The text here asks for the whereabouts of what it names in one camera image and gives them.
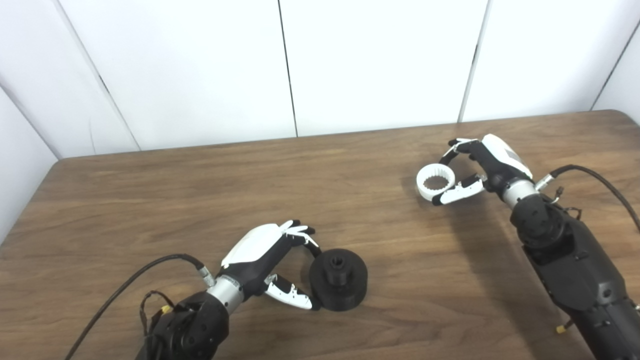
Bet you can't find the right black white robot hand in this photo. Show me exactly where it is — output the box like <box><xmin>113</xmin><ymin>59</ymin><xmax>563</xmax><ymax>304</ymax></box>
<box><xmin>432</xmin><ymin>134</ymin><xmax>535</xmax><ymax>207</ymax></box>

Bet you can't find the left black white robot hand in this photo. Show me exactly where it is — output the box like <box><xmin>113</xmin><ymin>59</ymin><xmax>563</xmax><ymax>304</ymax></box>
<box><xmin>220</xmin><ymin>219</ymin><xmax>323</xmax><ymax>311</ymax></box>

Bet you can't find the white toothed plastic ring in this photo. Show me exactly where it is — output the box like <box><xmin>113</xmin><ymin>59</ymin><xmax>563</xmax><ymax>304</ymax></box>
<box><xmin>416</xmin><ymin>163</ymin><xmax>456</xmax><ymax>202</ymax></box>

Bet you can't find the round black plastic part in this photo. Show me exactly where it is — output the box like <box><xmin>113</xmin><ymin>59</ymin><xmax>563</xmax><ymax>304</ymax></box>
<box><xmin>308</xmin><ymin>248</ymin><xmax>369</xmax><ymax>312</ymax></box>

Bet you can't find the thin wire with yellow connector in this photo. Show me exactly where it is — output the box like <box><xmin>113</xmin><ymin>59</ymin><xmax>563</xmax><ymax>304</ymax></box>
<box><xmin>139</xmin><ymin>290</ymin><xmax>176</xmax><ymax>336</ymax></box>

